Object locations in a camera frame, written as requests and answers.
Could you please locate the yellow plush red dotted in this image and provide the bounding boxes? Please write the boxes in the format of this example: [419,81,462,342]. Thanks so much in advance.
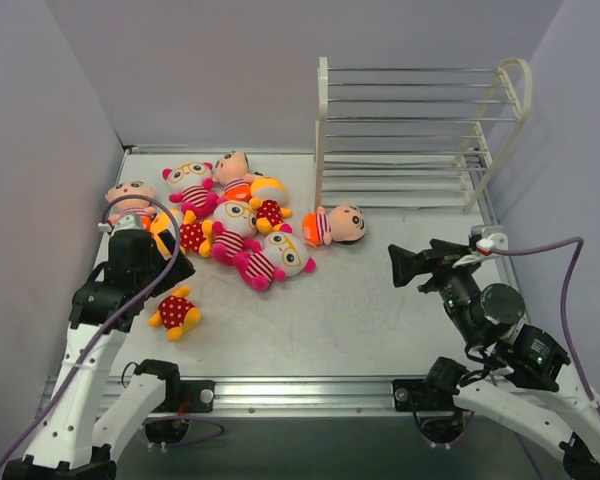
[148,285,201,342]
[249,172,292,235]
[149,209,213,258]

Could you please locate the pink panda plush front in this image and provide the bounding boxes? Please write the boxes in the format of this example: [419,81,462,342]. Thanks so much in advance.
[233,231,316,292]

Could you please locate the pink panda plush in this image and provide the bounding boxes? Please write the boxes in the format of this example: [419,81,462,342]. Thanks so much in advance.
[233,231,316,292]
[211,200,261,266]
[162,161,218,220]

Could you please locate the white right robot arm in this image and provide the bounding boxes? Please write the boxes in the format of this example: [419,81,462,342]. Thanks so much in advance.
[388,227,600,479]

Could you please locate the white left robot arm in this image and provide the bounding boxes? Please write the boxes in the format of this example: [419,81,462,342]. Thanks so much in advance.
[2,228,195,479]

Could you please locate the peach doll plush by shelf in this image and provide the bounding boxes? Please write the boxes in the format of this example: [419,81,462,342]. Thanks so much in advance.
[302,203,366,246]

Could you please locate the cream metal-rod shelf rack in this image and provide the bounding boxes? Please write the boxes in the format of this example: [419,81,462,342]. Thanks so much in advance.
[314,57,533,213]

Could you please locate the peach doll plush far left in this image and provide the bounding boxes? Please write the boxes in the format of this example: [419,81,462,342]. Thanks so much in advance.
[105,180,156,230]

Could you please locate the pink panda plush back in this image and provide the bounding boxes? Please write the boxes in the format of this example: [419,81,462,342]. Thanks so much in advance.
[162,161,218,220]

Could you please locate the pink panda plush middle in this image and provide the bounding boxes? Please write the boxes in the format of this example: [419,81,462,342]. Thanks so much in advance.
[211,200,261,266]

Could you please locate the peach doll plush back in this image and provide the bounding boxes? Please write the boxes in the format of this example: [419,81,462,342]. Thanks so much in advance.
[213,151,254,202]

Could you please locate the aluminium front mounting rail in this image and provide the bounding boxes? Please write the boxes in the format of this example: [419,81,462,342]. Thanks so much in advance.
[151,376,456,418]

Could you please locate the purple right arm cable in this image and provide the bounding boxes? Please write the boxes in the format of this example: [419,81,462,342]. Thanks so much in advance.
[419,236,600,480]

